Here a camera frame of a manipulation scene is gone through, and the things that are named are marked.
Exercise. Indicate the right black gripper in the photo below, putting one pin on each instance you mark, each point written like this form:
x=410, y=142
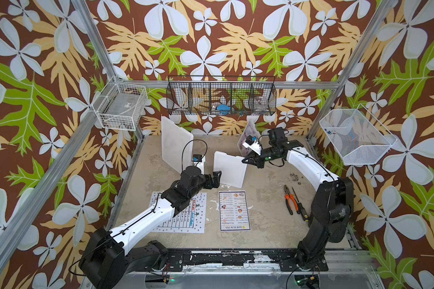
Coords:
x=254, y=157

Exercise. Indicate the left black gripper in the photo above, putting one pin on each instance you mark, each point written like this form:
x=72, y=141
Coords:
x=214, y=179

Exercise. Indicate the blue bordered menu sheet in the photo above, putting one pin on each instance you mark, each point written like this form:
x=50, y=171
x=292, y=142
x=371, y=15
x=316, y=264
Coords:
x=233, y=211

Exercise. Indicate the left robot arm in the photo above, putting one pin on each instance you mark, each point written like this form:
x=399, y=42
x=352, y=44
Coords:
x=112, y=254

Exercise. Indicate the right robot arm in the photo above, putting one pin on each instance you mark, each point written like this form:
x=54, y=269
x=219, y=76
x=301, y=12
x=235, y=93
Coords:
x=332, y=205

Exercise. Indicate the blue object in rack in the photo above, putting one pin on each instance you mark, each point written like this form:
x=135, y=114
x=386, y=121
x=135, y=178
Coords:
x=224, y=109

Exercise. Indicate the dotted border table menu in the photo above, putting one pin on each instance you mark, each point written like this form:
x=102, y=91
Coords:
x=190, y=221

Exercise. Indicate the black screwdriver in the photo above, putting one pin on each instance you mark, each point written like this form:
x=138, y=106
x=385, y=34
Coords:
x=300, y=209

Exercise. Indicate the white mesh basket right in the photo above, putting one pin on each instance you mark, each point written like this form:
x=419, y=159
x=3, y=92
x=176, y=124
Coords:
x=357, y=135

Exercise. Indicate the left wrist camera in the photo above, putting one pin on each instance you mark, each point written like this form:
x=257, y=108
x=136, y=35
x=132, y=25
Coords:
x=198, y=161

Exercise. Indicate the orange handled pliers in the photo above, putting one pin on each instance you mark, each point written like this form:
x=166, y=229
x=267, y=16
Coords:
x=290, y=201

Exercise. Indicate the black wire rack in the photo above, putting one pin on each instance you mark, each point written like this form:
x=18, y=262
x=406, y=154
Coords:
x=245, y=95

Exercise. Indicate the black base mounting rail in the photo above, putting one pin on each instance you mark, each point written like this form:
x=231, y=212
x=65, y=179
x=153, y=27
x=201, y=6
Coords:
x=176, y=259

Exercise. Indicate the white wire basket left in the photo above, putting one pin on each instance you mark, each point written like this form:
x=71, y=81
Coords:
x=119, y=105

